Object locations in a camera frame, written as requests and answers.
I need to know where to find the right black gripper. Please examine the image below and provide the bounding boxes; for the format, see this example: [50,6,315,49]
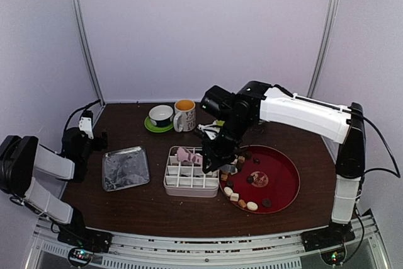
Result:
[201,115,253,173]

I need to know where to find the bunny tin lid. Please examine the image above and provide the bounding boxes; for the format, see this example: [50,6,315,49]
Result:
[102,146,150,192]

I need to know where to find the pink metal tongs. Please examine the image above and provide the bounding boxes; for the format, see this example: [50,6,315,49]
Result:
[175,146,239,175]

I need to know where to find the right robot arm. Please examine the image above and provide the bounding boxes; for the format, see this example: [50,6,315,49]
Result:
[200,81,365,247]

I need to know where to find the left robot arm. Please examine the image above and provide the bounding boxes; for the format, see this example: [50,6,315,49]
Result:
[1,127,108,246]

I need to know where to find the dark swirl chocolate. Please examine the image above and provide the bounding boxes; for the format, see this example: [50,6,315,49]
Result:
[246,176,254,183]

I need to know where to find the tan striped chocolate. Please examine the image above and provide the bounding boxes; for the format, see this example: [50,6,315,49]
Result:
[238,200,247,209]

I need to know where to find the white round swirl chocolate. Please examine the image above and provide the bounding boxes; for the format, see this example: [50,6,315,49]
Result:
[247,202,258,211]

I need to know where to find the dark heart chocolate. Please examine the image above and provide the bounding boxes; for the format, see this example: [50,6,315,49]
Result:
[261,198,272,208]

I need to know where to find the silver divided tin box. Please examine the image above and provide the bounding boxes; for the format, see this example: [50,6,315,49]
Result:
[163,146,219,198]

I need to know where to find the round red tray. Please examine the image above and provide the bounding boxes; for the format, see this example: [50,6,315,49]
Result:
[219,145,300,215]

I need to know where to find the green saucer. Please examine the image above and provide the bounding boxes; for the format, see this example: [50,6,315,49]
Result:
[144,116,174,134]

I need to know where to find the patterned mug yellow inside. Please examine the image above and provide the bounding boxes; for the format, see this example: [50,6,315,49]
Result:
[173,100,196,132]

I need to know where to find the white and navy cup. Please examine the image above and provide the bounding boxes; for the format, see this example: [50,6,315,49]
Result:
[148,105,174,121]

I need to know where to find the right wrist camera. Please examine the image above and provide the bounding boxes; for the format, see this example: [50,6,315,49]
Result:
[194,120,224,140]

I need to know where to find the left black cable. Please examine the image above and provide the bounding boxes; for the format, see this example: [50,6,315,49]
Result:
[61,99,101,153]

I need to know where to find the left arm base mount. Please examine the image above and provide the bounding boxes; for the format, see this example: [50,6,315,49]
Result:
[57,229,113,268]

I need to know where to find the metal front rail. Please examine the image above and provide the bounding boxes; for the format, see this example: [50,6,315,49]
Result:
[23,220,391,268]

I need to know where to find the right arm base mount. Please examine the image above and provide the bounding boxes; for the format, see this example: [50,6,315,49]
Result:
[301,228,356,266]

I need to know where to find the left aluminium frame post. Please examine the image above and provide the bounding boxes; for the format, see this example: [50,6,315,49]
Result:
[72,0,105,106]

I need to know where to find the aluminium frame post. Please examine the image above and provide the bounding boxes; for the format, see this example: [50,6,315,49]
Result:
[72,0,105,106]
[307,0,339,98]

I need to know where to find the right aluminium frame post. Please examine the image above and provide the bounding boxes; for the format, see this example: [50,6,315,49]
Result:
[307,0,339,98]

